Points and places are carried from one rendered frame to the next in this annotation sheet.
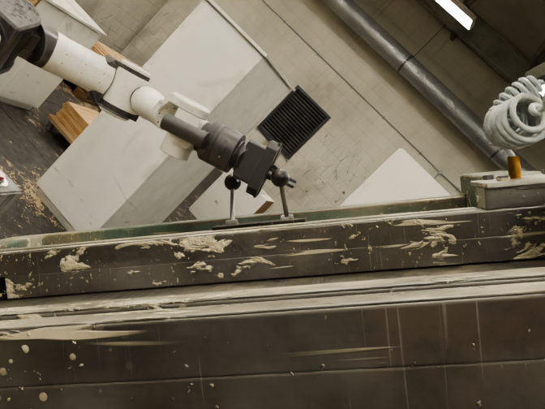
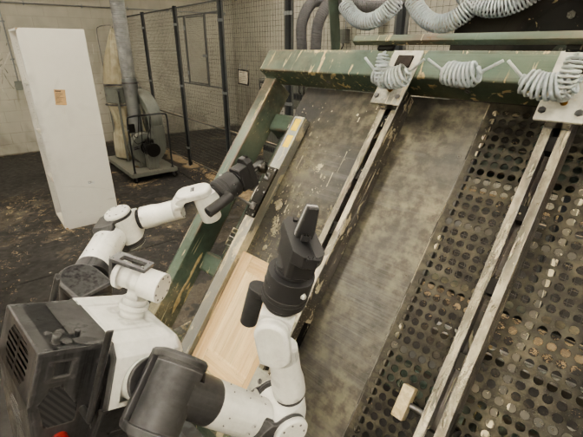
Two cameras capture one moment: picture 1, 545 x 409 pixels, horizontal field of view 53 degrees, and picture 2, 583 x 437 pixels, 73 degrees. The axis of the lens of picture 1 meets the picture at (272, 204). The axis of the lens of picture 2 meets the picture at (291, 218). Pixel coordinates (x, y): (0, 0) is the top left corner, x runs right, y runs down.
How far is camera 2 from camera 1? 0.99 m
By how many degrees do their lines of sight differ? 49
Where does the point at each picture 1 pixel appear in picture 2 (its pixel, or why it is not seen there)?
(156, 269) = (339, 250)
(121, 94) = (135, 231)
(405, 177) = (45, 46)
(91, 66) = (115, 243)
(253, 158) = (246, 175)
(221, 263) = (352, 221)
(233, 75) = not seen: outside the picture
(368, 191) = (38, 79)
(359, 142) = not seen: outside the picture
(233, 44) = not seen: outside the picture
